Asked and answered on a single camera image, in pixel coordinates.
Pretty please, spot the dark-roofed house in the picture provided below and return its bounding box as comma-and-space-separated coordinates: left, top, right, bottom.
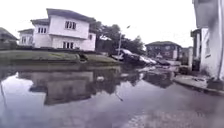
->
0, 27, 19, 51

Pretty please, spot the white two-storey house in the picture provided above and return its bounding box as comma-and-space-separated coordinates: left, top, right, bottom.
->
17, 8, 97, 52

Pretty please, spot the white building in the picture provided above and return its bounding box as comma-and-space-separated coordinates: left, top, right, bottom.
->
190, 0, 224, 81

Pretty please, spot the grass lawn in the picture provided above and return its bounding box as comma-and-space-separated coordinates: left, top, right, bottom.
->
0, 49, 120, 66

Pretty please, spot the dark brick house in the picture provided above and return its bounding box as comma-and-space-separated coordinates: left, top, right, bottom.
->
145, 40, 183, 61

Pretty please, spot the group of trees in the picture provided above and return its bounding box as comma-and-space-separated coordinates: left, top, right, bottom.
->
88, 18, 146, 56

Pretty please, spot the street lamp pole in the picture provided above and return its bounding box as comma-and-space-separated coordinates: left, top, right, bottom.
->
117, 25, 131, 61

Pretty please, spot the grey pavement kerb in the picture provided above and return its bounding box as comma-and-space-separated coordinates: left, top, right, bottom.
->
173, 73, 224, 97

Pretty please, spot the row of parked cars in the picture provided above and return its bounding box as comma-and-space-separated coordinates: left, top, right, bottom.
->
111, 48, 172, 67

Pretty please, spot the flooded grey road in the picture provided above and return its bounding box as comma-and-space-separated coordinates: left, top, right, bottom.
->
0, 61, 224, 128

